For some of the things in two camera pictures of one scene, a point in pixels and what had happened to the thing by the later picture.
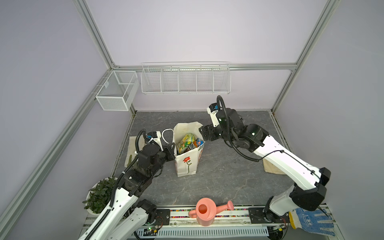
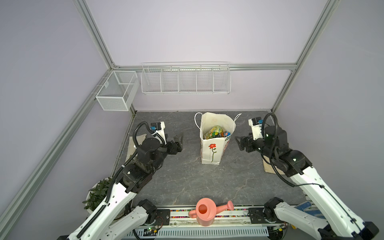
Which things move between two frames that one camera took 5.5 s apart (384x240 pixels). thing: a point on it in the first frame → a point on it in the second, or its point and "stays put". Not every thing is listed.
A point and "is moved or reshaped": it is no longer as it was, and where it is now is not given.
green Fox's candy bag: x=188 y=138 is moved or reshaped
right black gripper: x=210 y=128 → x=245 y=139
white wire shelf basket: x=188 y=77 stays put
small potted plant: x=99 y=195 stays put
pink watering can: x=206 y=210 stays put
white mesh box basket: x=118 y=90 stays put
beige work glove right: x=270 y=168 stays put
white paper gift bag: x=186 y=162 → x=212 y=150
